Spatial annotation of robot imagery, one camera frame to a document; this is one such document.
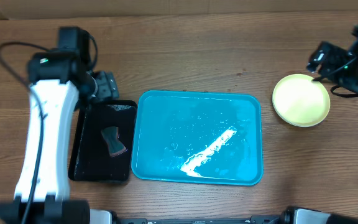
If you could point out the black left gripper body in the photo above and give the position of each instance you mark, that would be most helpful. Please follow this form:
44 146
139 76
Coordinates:
102 88

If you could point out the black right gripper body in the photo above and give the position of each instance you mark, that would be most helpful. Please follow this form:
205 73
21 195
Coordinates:
333 60

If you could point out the orange green scrub sponge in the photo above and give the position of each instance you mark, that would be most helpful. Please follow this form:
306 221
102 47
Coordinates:
111 138

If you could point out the yellow plate with blue stain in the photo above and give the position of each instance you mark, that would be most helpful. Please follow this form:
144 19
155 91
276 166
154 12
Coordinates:
301 101

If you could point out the black plastic tray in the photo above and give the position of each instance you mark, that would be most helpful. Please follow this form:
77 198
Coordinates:
90 160

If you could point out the teal plastic tray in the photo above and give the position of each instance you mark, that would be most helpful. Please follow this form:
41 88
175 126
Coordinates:
194 137

